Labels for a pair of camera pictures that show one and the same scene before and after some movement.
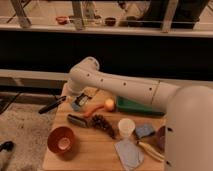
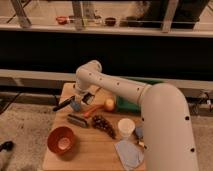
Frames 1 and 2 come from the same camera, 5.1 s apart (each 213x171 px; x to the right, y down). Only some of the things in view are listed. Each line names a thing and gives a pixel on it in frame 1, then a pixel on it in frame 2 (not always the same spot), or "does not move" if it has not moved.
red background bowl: (62, 20) does not move
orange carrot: (88, 114) does not move
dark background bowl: (110, 21) does not move
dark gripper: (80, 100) to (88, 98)
